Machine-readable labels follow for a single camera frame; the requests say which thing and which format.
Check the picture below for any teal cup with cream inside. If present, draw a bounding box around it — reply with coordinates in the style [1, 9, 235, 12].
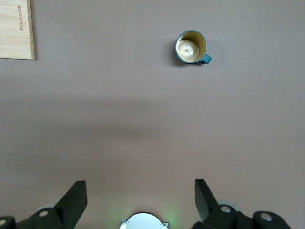
[175, 30, 212, 65]

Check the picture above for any brown table mat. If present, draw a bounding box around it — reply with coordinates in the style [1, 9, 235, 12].
[0, 0, 305, 229]

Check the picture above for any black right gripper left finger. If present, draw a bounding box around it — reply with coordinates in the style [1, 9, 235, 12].
[0, 180, 88, 229]

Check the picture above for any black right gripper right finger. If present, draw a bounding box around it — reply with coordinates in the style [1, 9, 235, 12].
[190, 178, 293, 229]

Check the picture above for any wooden cutting board with handle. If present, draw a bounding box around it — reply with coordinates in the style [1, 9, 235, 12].
[0, 0, 36, 60]

